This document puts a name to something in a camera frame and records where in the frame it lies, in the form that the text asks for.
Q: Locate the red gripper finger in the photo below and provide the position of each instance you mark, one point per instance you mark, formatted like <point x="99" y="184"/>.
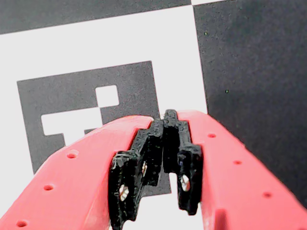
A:
<point x="239" y="187"/>
<point x="72" y="182"/>

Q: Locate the black white marker mat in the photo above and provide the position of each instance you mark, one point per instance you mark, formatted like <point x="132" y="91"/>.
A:
<point x="96" y="36"/>

